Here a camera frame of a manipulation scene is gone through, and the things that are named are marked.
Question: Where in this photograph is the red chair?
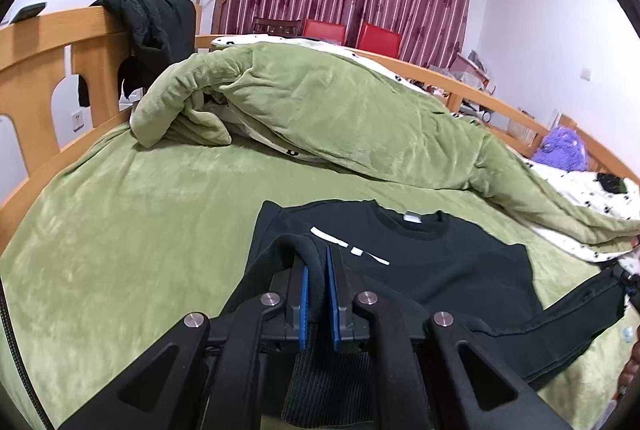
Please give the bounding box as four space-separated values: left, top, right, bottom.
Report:
301 19 347 45
357 22 403 59

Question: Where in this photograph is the dark phone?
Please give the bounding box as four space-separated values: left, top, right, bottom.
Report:
10 2 47 24

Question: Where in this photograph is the black jacket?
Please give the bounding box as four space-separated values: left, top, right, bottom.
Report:
77 0 197 108

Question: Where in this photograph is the black sweatshirt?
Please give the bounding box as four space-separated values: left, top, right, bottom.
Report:
222 200 628 428

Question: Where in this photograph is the black braided cable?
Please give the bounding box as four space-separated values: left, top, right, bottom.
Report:
0 280 53 430

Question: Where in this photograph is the pile of cardboard boxes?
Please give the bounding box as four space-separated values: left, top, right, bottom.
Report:
452 50 496 91

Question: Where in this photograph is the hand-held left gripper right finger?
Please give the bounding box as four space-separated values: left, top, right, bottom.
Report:
325 244 573 430

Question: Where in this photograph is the dark wooden chair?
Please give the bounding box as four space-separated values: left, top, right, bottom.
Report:
251 16 303 36

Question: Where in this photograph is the green bed sheet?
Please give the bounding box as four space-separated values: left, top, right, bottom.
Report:
0 120 640 430

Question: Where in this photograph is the wooden bed frame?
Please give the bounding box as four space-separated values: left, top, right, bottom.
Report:
0 5 640 251

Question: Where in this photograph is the green plush quilt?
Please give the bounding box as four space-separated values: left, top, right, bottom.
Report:
131 41 640 263

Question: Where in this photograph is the person's right forearm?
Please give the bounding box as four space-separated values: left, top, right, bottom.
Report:
617 340 640 398

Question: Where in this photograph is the purple plush toy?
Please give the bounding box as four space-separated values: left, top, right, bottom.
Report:
531 126 588 171

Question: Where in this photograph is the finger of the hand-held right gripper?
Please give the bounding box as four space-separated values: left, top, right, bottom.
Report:
617 260 640 306

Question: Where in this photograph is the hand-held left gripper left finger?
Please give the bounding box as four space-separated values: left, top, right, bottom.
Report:
57 244 313 430

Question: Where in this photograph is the silver and black device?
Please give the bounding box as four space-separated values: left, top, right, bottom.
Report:
460 102 493 121

